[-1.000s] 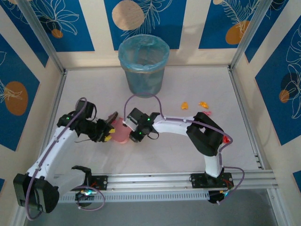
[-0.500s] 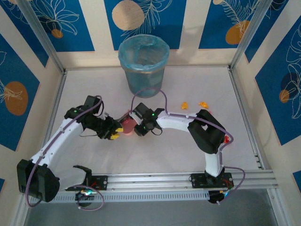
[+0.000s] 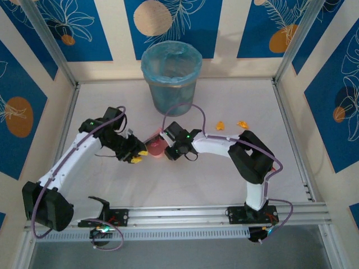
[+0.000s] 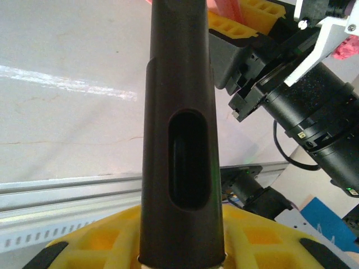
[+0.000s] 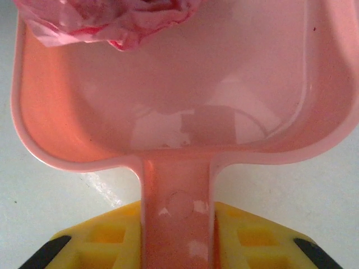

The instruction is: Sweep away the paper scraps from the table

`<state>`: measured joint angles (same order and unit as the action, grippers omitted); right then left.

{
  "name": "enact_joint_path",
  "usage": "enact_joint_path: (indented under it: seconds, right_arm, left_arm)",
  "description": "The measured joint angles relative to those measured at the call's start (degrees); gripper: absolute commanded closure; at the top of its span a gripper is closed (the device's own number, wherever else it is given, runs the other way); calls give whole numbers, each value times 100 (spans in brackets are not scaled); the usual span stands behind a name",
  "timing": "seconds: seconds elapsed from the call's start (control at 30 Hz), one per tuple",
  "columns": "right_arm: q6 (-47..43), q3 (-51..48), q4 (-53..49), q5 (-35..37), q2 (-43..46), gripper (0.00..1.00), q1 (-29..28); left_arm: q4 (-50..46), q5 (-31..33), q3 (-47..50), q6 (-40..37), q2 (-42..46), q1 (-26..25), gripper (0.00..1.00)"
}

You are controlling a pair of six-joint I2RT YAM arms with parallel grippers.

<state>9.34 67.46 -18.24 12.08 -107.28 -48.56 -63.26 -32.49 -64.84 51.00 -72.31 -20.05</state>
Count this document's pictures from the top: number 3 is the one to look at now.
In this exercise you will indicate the pink plastic dustpan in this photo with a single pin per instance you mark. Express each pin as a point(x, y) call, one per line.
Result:
point(157, 152)

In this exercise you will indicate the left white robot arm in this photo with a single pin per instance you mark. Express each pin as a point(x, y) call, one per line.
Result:
point(70, 162)

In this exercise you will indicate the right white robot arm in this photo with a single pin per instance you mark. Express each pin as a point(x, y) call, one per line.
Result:
point(249, 159)

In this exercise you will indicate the orange crumpled paper scrap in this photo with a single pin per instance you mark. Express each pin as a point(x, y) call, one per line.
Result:
point(242, 124)
point(220, 126)

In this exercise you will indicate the grey mesh wastebasket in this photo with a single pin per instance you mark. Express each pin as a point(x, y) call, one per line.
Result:
point(168, 95)

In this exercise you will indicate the blue plastic bin liner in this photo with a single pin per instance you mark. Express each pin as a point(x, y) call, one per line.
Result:
point(171, 56)

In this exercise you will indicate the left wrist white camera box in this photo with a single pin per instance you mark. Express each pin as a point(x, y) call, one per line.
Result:
point(129, 133)

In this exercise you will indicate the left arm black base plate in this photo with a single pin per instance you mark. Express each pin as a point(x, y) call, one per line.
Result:
point(120, 217)

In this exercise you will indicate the aluminium table edge rail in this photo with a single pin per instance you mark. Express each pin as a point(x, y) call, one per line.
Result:
point(291, 134)
point(67, 112)

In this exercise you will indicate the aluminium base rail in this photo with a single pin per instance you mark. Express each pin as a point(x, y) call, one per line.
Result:
point(179, 217)

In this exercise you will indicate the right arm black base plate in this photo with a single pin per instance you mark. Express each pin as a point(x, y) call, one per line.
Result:
point(237, 215)

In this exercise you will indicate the aluminium frame post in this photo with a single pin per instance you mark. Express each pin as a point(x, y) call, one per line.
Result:
point(47, 42)
point(300, 42)

